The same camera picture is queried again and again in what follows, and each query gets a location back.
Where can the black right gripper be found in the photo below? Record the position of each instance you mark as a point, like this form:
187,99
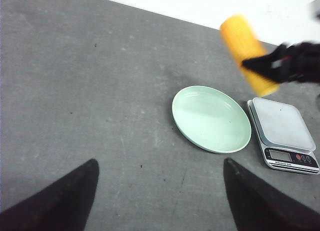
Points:
293,63

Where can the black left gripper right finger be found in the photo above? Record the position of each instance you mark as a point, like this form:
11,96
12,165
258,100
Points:
258,206

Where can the silver digital kitchen scale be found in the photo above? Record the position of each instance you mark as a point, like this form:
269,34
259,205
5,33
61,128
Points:
284,139

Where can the green shallow plate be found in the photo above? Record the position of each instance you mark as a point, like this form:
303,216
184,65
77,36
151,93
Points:
211,120

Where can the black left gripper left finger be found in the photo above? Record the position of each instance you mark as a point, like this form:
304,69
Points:
64,205

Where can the yellow corn cob piece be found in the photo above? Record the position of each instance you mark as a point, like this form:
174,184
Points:
242,44

